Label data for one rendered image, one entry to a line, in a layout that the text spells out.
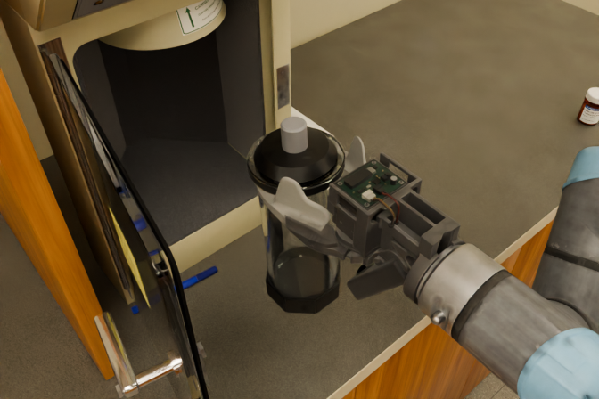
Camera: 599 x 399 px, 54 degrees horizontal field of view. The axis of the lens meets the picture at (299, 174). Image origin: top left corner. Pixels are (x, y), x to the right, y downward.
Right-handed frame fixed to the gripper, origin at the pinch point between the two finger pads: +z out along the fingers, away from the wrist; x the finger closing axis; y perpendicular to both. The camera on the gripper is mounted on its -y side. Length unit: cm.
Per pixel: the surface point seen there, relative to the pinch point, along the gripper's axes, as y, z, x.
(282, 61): 0.9, 18.4, -12.2
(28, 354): -29.2, 20.3, 33.0
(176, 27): 10.4, 20.4, 1.8
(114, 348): -2.7, -4.6, 25.7
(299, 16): -24, 62, -51
